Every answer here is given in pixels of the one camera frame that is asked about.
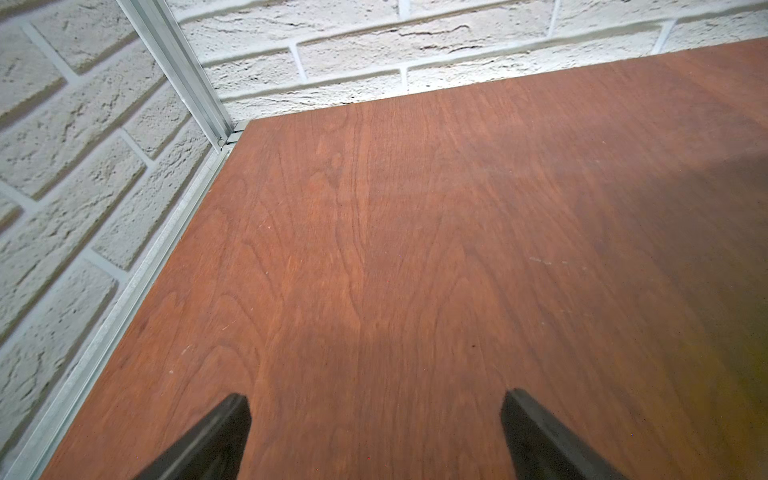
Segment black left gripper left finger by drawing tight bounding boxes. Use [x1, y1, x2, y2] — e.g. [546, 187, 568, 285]
[135, 393, 252, 479]

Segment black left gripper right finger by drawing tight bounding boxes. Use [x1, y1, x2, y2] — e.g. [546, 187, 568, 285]
[500, 388, 625, 479]

